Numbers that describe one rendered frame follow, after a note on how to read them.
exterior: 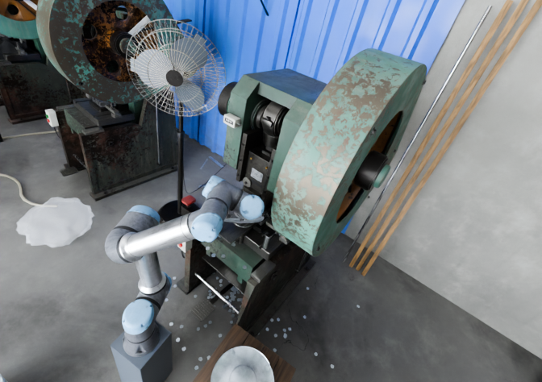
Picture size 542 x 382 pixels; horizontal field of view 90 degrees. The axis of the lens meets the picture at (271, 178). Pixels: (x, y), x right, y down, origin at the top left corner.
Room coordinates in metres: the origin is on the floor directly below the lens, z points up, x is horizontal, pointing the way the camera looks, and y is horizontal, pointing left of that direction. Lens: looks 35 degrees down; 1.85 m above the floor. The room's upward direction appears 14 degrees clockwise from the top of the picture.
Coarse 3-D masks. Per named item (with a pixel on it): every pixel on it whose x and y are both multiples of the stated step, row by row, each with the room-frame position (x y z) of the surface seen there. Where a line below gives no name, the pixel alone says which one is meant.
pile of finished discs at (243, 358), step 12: (240, 348) 0.62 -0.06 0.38; (252, 348) 0.63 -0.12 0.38; (228, 360) 0.56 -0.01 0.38; (240, 360) 0.57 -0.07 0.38; (252, 360) 0.58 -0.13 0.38; (264, 360) 0.59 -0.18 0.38; (216, 372) 0.50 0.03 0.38; (228, 372) 0.51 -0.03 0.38; (240, 372) 0.52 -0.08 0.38; (252, 372) 0.53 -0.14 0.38; (264, 372) 0.54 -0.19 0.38
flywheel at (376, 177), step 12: (396, 120) 1.22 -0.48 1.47; (384, 132) 1.25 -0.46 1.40; (384, 144) 1.25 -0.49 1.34; (372, 156) 0.95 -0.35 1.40; (384, 156) 0.96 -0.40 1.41; (360, 168) 0.93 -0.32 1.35; (372, 168) 0.91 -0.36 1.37; (384, 168) 0.93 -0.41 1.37; (360, 180) 0.91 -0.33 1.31; (372, 180) 0.89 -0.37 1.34; (384, 180) 0.97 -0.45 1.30; (348, 192) 1.14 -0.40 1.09; (360, 192) 1.20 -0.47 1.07; (348, 204) 1.09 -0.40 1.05
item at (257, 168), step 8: (264, 144) 1.26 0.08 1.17; (256, 152) 1.17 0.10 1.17; (264, 152) 1.17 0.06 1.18; (248, 160) 1.16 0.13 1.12; (256, 160) 1.14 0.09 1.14; (264, 160) 1.12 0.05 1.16; (248, 168) 1.16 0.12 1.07; (256, 168) 1.13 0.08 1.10; (264, 168) 1.11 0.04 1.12; (248, 176) 1.15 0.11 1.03; (256, 176) 1.13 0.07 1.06; (264, 176) 1.11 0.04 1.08; (248, 184) 1.13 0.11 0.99; (256, 184) 1.12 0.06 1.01; (264, 184) 1.10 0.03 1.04; (248, 192) 1.11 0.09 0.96; (256, 192) 1.11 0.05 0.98; (264, 200) 1.10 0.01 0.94; (272, 200) 1.17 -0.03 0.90
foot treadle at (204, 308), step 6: (228, 288) 1.07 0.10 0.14; (222, 294) 1.01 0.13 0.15; (204, 300) 0.94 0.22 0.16; (216, 300) 0.96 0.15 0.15; (198, 306) 0.89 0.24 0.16; (204, 306) 0.90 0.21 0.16; (210, 306) 0.90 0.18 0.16; (192, 312) 0.84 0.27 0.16; (198, 312) 0.85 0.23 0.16; (204, 312) 0.86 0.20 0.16; (210, 312) 0.87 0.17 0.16; (198, 318) 0.82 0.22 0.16; (204, 318) 0.83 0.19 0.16
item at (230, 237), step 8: (224, 224) 1.02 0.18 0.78; (232, 224) 1.04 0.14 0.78; (240, 224) 1.04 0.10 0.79; (248, 224) 1.06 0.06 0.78; (224, 232) 0.97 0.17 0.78; (232, 232) 0.98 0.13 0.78; (240, 232) 0.99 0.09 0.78; (248, 232) 1.07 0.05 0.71; (232, 240) 0.93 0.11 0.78; (240, 240) 1.03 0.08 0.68
